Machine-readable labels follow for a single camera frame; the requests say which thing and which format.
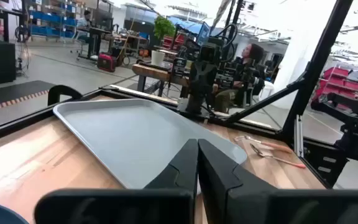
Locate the green potted plant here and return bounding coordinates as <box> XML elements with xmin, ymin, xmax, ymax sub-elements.
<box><xmin>153</xmin><ymin>16</ymin><xmax>177</xmax><ymax>41</ymax></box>

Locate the black orange-striped floor mat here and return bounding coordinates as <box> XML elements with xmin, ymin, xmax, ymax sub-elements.
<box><xmin>0</xmin><ymin>80</ymin><xmax>57</xmax><ymax>116</ymax></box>

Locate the white plant pot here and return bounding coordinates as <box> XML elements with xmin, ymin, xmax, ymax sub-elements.
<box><xmin>150</xmin><ymin>49</ymin><xmax>167</xmax><ymax>67</ymax></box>

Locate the person at desk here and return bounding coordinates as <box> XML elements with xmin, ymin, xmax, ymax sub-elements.
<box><xmin>75</xmin><ymin>9</ymin><xmax>93</xmax><ymax>44</ymax></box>

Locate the black office desk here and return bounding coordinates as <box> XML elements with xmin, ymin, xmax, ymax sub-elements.
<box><xmin>75</xmin><ymin>26</ymin><xmax>115</xmax><ymax>60</ymax></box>

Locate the rack of red bins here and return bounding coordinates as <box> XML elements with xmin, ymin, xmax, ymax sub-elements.
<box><xmin>311</xmin><ymin>66</ymin><xmax>358</xmax><ymax>103</ymax></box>

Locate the wooden workbench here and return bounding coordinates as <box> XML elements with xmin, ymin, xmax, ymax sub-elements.
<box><xmin>131</xmin><ymin>63</ymin><xmax>192</xmax><ymax>98</ymax></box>

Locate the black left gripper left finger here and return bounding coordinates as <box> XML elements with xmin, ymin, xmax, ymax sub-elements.
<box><xmin>34</xmin><ymin>138</ymin><xmax>199</xmax><ymax>224</ymax></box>

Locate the light grey plastic tray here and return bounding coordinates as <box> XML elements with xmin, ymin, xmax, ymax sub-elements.
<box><xmin>52</xmin><ymin>98</ymin><xmax>248</xmax><ymax>190</ymax></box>

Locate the silver aluminium extrusion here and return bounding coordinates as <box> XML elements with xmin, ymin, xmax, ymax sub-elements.
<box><xmin>293</xmin><ymin>114</ymin><xmax>305</xmax><ymax>158</ymax></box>

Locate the fork with orange handle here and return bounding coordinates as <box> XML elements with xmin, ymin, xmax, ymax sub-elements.
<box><xmin>233</xmin><ymin>135</ymin><xmax>293</xmax><ymax>154</ymax></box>

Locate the black camera rig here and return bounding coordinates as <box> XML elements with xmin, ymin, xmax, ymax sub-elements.
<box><xmin>310</xmin><ymin>91</ymin><xmax>358</xmax><ymax>166</ymax></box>

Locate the black diagonal frame brace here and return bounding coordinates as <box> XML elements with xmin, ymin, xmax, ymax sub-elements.
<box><xmin>225</xmin><ymin>79</ymin><xmax>307</xmax><ymax>124</ymax></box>

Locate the black upright frame post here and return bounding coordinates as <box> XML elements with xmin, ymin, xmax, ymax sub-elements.
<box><xmin>280</xmin><ymin>0</ymin><xmax>354</xmax><ymax>138</ymax></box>

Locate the black corner bracket plate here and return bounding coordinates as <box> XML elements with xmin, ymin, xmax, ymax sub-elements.
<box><xmin>303</xmin><ymin>136</ymin><xmax>351</xmax><ymax>189</ymax></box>

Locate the red portable generator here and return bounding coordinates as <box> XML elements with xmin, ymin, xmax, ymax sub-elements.
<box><xmin>96</xmin><ymin>52</ymin><xmax>117</xmax><ymax>73</ymax></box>

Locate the seated person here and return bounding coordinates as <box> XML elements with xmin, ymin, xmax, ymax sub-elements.
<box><xmin>213</xmin><ymin>42</ymin><xmax>265</xmax><ymax>113</ymax></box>

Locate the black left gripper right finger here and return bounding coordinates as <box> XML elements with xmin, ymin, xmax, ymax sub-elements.
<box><xmin>197</xmin><ymin>138</ymin><xmax>358</xmax><ymax>224</ymax></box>

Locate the shelf with blue bins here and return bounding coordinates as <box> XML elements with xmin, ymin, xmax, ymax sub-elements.
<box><xmin>26</xmin><ymin>0</ymin><xmax>78</xmax><ymax>41</ymax></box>

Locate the spoon with orange handle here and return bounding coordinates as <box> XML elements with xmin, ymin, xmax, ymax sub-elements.
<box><xmin>249</xmin><ymin>142</ymin><xmax>307</xmax><ymax>170</ymax></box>

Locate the blue lit monitor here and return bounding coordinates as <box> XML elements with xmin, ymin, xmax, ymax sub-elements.
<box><xmin>195</xmin><ymin>21</ymin><xmax>212</xmax><ymax>47</ymax></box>

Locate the black curved handle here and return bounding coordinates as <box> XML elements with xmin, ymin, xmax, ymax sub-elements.
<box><xmin>47</xmin><ymin>84</ymin><xmax>83</xmax><ymax>106</ymax></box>

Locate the stack of red bins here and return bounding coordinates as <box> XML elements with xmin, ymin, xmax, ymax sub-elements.
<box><xmin>162</xmin><ymin>33</ymin><xmax>186</xmax><ymax>50</ymax></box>

